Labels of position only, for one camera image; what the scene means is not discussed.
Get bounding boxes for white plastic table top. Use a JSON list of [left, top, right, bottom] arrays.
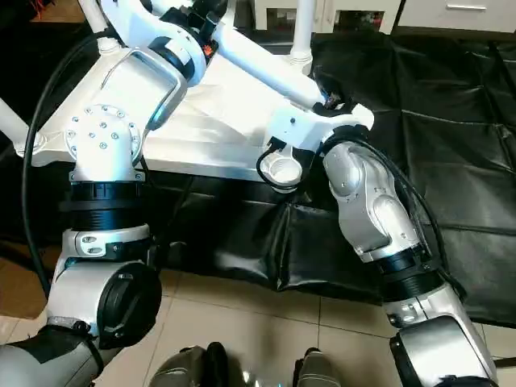
[[16, 32, 322, 193]]

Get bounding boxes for white glass door cabinet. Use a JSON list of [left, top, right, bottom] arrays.
[[254, 0, 404, 33]]

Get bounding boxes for black work mat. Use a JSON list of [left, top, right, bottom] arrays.
[[0, 16, 516, 327]]

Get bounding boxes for brown cardboard board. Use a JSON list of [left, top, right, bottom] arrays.
[[28, 0, 91, 23]]

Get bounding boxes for white drawer unit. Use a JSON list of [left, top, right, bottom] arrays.
[[397, 0, 516, 33]]

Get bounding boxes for silver robot right leg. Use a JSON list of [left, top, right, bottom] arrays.
[[292, 348, 344, 387]]

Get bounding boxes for red wires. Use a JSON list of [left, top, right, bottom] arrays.
[[27, 0, 49, 21]]

